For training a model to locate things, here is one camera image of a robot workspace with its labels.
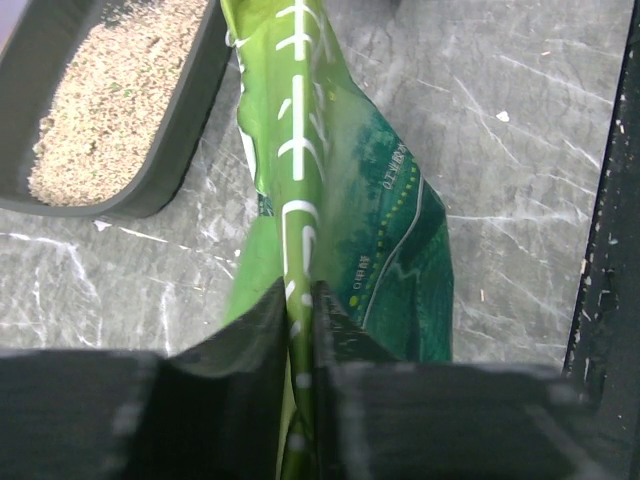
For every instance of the litter granules in box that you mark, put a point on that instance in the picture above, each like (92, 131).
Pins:
(111, 100)

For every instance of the green litter bag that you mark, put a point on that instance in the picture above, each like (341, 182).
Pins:
(341, 199)

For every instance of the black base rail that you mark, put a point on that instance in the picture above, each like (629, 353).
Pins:
(602, 354)

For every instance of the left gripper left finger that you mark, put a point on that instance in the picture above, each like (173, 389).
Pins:
(210, 412)

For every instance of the grey litter box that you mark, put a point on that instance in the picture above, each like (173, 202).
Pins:
(45, 36)

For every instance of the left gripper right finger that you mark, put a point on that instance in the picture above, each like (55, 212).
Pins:
(378, 417)

